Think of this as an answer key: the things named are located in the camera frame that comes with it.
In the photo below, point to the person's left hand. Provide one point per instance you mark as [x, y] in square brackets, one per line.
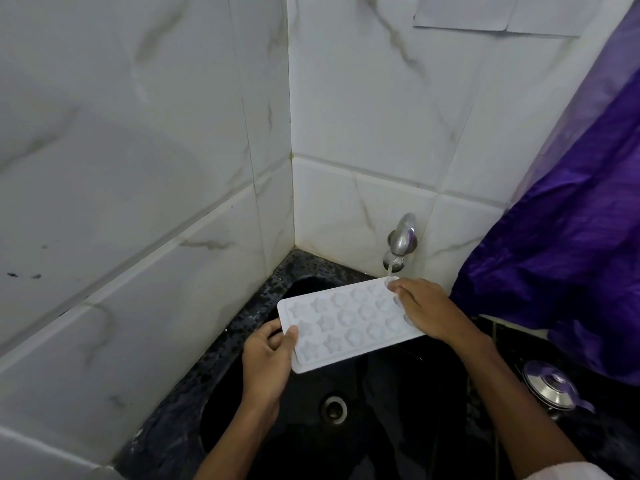
[265, 369]

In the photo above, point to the person's right forearm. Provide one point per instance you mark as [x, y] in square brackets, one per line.
[520, 409]

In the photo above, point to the white shirt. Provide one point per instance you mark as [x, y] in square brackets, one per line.
[565, 472]

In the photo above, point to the person's right hand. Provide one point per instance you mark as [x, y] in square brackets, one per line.
[435, 312]

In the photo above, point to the purple curtain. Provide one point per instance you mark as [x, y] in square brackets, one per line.
[575, 244]

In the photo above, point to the person's left forearm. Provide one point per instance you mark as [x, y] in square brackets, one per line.
[235, 444]

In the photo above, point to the steel pot with purple lid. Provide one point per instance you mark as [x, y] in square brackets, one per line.
[550, 387]

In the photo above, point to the black sink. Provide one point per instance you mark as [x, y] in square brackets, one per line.
[390, 419]

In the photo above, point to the steel tap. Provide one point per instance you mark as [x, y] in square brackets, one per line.
[402, 239]

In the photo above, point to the white ice tray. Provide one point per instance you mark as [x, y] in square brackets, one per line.
[345, 324]

